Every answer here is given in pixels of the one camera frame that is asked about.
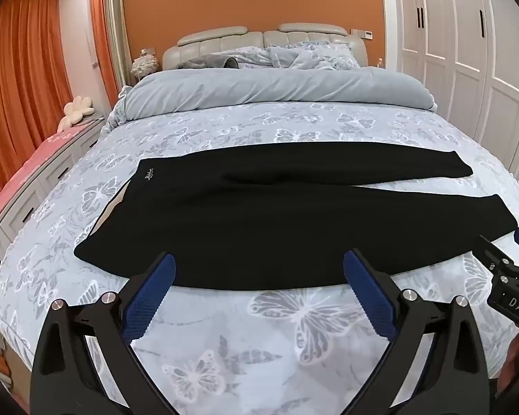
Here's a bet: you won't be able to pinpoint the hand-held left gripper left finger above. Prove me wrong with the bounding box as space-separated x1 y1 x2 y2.
31 251 176 415

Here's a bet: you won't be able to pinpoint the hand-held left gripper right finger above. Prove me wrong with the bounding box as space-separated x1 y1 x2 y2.
343 248 490 415

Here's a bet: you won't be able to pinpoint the black pants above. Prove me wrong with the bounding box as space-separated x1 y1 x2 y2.
73 145 519 290

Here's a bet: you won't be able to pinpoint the white drawer dresser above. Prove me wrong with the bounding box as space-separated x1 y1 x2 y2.
0 117 107 295

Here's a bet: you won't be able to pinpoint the pink cloth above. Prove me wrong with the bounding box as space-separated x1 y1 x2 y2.
0 123 100 236

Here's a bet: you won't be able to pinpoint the butterfly print bedspread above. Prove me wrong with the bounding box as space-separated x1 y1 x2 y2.
0 103 519 415

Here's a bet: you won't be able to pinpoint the white wardrobe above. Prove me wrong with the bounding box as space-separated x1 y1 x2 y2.
391 0 519 191

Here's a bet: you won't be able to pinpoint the cream flower plush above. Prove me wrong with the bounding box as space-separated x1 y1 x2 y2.
57 97 97 132

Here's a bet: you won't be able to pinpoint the white flower ornament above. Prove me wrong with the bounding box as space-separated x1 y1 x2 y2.
132 52 160 75

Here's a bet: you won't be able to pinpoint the grey folded duvet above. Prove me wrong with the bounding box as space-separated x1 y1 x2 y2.
108 67 437 128

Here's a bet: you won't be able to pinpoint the butterfly print pillow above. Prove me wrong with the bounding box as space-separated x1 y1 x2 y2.
238 42 359 72

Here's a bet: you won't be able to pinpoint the wide orange curtain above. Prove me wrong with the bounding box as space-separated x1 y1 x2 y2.
0 0 76 208

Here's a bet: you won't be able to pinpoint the beige padded headboard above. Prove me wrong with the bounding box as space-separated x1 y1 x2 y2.
162 23 368 70

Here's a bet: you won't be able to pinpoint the narrow orange curtain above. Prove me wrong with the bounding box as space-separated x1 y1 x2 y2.
89 0 122 96

